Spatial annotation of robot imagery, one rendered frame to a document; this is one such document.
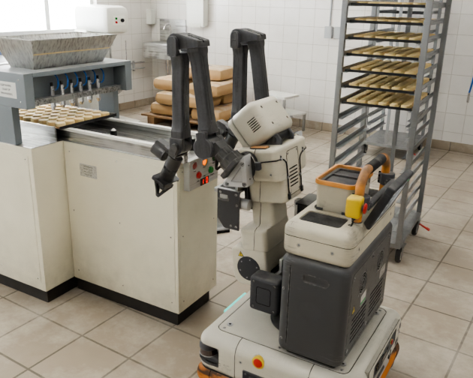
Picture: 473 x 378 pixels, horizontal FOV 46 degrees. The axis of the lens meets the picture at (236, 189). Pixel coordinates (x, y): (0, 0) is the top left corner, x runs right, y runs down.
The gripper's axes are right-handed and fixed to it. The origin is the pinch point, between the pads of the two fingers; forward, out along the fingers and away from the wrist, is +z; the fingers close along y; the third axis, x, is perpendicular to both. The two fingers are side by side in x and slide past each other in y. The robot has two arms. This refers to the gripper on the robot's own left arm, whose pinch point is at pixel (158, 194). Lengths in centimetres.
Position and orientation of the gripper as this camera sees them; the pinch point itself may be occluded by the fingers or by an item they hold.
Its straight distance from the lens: 222.0
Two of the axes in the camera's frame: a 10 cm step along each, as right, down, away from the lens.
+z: -4.2, 7.5, 5.1
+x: 7.5, 6.0, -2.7
